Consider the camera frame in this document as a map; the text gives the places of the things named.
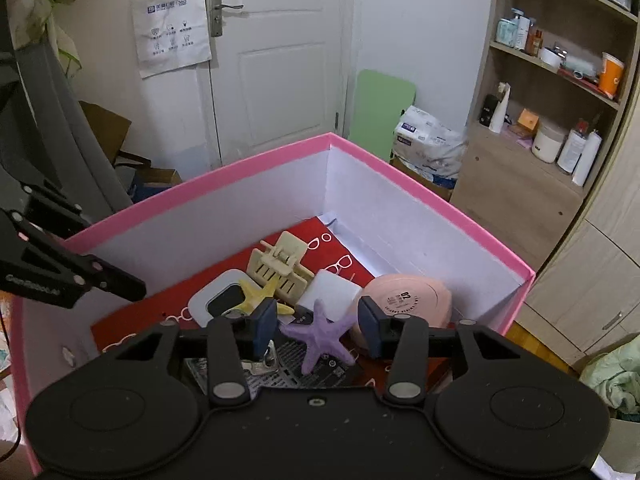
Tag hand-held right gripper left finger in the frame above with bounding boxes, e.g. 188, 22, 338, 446
102, 297, 279, 408

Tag white bottle red cap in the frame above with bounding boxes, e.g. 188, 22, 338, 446
556, 119, 588, 173

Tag purple starfish toy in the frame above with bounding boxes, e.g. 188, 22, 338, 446
279, 299, 358, 376

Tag wooden wardrobe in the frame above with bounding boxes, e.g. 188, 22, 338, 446
515, 125, 640, 376

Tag metal door handle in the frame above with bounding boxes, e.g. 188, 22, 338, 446
210, 0, 244, 37

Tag grey portable router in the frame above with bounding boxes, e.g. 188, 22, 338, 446
188, 269, 253, 328

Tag white door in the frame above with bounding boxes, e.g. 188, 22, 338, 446
197, 0, 351, 166

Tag wooden bookshelf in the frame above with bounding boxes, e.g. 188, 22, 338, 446
450, 0, 640, 271

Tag pink round case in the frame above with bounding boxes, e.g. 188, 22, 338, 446
350, 274, 453, 356

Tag yellow starfish toy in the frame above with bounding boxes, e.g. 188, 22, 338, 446
235, 276, 296, 317

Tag light green cloth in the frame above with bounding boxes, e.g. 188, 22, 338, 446
580, 334, 640, 423

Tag white charger plug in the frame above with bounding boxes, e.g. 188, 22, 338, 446
295, 269, 363, 323

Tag blue and white bottles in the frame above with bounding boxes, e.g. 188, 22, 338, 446
496, 9, 531, 51

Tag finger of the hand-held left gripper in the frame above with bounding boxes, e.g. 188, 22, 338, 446
21, 179, 93, 241
0, 209, 147, 309

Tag brown glass bottle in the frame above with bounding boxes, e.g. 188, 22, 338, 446
525, 19, 543, 57

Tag red glasses-print cloth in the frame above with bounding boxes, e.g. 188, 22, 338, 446
91, 215, 386, 396

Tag white jar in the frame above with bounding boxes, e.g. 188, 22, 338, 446
531, 122, 568, 163

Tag brown cardboard box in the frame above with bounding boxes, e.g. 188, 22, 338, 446
390, 155, 456, 201

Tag orange paper cup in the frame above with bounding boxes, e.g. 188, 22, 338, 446
599, 51, 626, 99

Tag light green board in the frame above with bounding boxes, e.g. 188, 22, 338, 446
350, 69, 417, 163

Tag white tissue pack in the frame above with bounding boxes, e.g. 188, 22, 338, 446
392, 105, 468, 181

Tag floral green hanging cloth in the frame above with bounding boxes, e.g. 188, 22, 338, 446
0, 0, 83, 78

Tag small orange box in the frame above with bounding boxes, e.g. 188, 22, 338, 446
516, 108, 541, 133

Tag white cylinder bottle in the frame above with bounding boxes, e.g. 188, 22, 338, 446
571, 130, 601, 187

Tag cream hair claw clip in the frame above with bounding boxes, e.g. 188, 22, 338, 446
247, 230, 316, 297

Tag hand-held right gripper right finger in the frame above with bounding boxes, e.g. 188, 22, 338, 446
357, 296, 522, 407

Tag white tote bag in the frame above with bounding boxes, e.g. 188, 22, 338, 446
131, 0, 213, 79

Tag pink cardboard box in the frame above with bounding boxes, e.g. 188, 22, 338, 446
10, 132, 537, 476

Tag open brown carton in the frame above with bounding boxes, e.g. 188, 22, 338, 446
80, 101, 133, 166

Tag blue cardboard box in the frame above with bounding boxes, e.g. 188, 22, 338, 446
127, 167, 183, 206

